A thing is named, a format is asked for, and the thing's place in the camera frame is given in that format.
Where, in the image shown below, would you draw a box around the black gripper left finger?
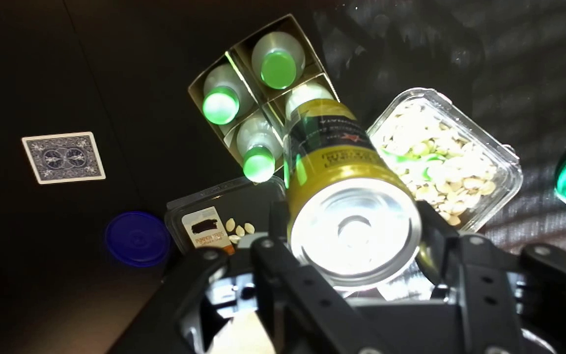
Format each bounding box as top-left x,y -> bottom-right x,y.
108,235 -> 389,354

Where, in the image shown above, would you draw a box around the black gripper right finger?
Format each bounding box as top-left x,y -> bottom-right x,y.
416,201 -> 566,354

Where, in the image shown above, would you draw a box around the yellow and black drink can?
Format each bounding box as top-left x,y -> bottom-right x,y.
280,97 -> 424,292

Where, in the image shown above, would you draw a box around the white bottle with green cap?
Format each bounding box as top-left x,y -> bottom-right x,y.
249,30 -> 308,93
282,81 -> 337,124
231,115 -> 284,185
200,64 -> 245,128

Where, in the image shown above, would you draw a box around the cardboard four-bottle carton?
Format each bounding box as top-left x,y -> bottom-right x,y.
186,12 -> 341,170

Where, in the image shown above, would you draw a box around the loose pistachio nuts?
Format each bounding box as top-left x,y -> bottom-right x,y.
222,217 -> 257,246

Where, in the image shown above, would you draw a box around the small black labelled box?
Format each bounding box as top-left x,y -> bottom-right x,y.
163,176 -> 290,258

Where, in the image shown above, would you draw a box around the clear plastic container of nuts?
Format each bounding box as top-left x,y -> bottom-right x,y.
365,87 -> 524,235

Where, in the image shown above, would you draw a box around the green plastic spoon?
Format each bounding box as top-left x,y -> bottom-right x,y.
387,144 -> 446,183

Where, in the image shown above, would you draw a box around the playing card pack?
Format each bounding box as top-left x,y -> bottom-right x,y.
19,130 -> 108,187

